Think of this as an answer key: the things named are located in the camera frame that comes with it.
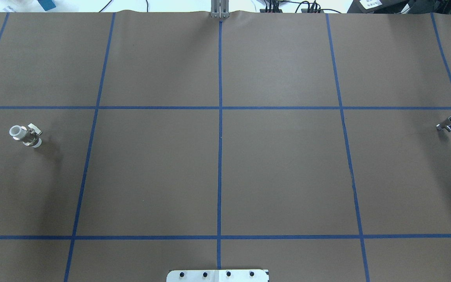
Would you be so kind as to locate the white PPR valve with handle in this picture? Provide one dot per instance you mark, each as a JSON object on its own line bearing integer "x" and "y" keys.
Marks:
{"x": 29, "y": 135}

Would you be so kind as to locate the chrome angle pipe fitting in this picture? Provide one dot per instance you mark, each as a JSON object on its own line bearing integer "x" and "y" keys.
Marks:
{"x": 444, "y": 125}

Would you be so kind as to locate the brown paper table mat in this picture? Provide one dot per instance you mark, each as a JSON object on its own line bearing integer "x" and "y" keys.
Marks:
{"x": 303, "y": 144}

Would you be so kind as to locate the blue box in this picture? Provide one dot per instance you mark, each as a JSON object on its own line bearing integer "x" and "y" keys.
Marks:
{"x": 47, "y": 5}

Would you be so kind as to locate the aluminium frame post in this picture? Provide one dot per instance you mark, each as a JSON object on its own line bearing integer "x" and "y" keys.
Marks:
{"x": 220, "y": 9}

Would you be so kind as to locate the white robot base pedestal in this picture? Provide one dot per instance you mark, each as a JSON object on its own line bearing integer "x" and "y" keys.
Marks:
{"x": 219, "y": 275}

